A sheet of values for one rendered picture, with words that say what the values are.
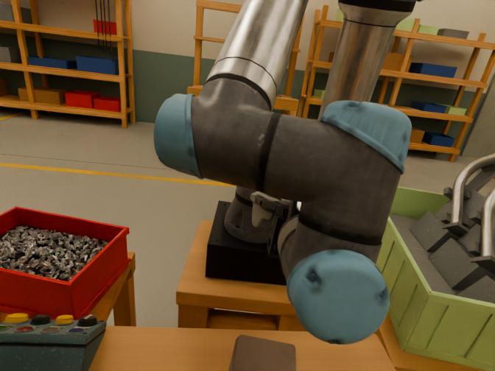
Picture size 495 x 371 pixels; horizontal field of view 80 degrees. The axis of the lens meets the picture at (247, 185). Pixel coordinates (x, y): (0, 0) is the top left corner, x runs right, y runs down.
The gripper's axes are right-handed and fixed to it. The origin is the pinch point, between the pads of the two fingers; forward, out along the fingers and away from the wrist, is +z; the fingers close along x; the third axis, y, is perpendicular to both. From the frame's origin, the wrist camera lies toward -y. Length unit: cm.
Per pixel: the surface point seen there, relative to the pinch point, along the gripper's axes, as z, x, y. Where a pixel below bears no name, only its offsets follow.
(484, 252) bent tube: 17, 54, 5
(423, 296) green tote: 1.4, 31.4, 13.9
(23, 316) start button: -14.4, -38.3, 24.7
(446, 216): 36, 55, 0
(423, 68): 456, 240, -198
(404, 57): 446, 199, -204
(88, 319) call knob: -13.7, -28.8, 23.4
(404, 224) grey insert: 50, 51, 7
